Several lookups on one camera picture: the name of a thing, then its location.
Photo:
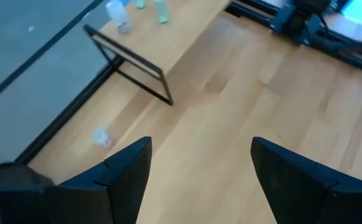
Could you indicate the green medicine bottle white cap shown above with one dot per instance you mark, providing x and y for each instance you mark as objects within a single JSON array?
[
  {"x": 161, "y": 11},
  {"x": 140, "y": 3}
]

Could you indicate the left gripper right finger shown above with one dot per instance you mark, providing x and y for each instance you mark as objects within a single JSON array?
[{"x": 286, "y": 180}]

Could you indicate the wooden shelf black frame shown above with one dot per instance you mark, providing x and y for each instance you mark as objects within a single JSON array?
[{"x": 174, "y": 37}]

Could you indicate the clear medicine bottle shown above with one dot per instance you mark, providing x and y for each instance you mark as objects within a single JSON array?
[
  {"x": 101, "y": 138},
  {"x": 118, "y": 15}
]

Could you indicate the white printed sheet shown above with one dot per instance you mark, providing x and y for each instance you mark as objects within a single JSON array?
[{"x": 361, "y": 12}]

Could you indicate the small white floor scrap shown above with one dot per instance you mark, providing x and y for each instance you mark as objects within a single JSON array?
[{"x": 31, "y": 28}]

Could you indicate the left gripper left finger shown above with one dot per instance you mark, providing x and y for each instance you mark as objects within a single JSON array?
[{"x": 122, "y": 180}]

